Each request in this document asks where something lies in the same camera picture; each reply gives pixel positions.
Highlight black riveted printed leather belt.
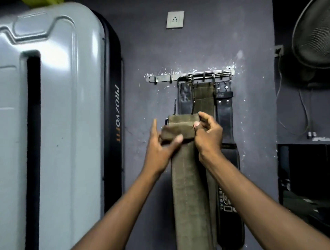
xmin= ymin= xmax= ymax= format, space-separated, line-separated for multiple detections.
xmin=213 ymin=73 xmax=241 ymax=250

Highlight metal wall hook rack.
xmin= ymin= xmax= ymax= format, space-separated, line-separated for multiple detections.
xmin=145 ymin=69 xmax=236 ymax=84

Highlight yellow-green object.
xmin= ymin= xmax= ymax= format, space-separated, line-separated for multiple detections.
xmin=20 ymin=0 xmax=63 ymax=7

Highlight white wall socket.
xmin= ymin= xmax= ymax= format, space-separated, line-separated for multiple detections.
xmin=166 ymin=10 xmax=185 ymax=29

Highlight black cabinet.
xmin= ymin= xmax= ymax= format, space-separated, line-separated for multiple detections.
xmin=277 ymin=140 xmax=330 ymax=232

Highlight thin black cables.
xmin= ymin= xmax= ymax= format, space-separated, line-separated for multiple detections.
xmin=275 ymin=58 xmax=314 ymax=138

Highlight worn black leather belt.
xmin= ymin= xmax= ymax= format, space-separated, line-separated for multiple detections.
xmin=177 ymin=76 xmax=195 ymax=115

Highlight grey folded treadmill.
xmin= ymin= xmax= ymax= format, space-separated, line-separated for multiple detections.
xmin=0 ymin=1 xmax=125 ymax=250

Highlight person's right hand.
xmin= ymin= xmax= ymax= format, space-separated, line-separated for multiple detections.
xmin=193 ymin=111 xmax=224 ymax=166

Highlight olive green weightlifting belt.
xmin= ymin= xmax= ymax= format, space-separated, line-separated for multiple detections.
xmin=187 ymin=73 xmax=218 ymax=250
xmin=161 ymin=99 xmax=215 ymax=250

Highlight person's left forearm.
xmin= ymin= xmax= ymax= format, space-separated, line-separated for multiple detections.
xmin=71 ymin=166 xmax=169 ymax=250

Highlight person's left hand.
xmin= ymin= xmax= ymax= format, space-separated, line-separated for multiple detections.
xmin=144 ymin=118 xmax=184 ymax=177

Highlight black wall fan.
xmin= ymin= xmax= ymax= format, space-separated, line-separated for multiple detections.
xmin=291 ymin=0 xmax=330 ymax=89

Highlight person's right forearm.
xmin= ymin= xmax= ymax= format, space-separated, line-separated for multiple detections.
xmin=199 ymin=152 xmax=330 ymax=250

